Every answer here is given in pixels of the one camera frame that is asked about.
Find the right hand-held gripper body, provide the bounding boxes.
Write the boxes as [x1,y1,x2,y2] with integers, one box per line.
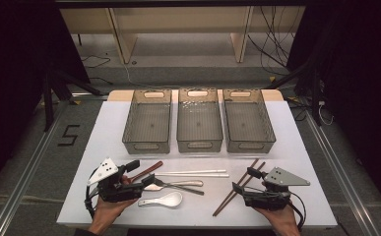
[242,166,311,210]

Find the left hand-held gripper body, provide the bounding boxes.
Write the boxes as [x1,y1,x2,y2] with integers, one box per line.
[86,157,147,204]

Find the white table cover sheet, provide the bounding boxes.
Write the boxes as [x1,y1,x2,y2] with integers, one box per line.
[56,99,339,229]

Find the white plug with cable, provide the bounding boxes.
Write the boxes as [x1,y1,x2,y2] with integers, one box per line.
[317,99,334,126]

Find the beige wooden desk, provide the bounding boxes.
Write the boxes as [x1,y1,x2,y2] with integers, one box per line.
[59,6,307,65]

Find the red-brown spoon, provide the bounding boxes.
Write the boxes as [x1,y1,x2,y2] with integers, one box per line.
[127,160,164,185]

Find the aluminium floor rail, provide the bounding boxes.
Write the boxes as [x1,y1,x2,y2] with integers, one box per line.
[0,97,71,236]
[304,111,381,236]

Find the person's right hand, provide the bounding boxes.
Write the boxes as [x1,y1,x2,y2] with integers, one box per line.
[255,202,302,236]

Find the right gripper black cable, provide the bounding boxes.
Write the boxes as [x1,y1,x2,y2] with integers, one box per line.
[287,191,308,229]

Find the white floor cable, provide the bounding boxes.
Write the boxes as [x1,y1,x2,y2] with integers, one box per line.
[122,63,179,90]

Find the person's left hand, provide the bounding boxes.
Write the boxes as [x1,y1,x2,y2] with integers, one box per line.
[91,197,137,231]

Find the white ceramic spoon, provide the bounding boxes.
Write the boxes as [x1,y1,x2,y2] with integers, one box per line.
[137,191,184,208]

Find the transparent grey plastic bin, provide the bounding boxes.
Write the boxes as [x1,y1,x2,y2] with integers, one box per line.
[121,88,173,155]
[176,88,224,153]
[222,88,277,154]

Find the dark curtain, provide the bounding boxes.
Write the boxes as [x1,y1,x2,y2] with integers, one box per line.
[286,0,381,217]
[0,0,91,201]

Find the black floor cable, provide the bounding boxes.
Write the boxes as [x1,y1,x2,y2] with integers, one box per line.
[80,53,113,87]

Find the white chopstick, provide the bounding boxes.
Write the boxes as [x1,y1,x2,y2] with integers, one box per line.
[154,173,230,179]
[157,169,227,175]

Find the black metal stand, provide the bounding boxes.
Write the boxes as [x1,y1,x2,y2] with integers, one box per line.
[41,70,103,132]
[265,58,324,127]

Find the hanging black cable bundle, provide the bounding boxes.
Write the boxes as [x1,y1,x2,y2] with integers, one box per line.
[246,6,297,77]

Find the metal fork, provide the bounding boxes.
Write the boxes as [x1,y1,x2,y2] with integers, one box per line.
[152,177,206,197]

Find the metal knife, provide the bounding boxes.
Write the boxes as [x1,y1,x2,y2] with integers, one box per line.
[143,179,205,192]

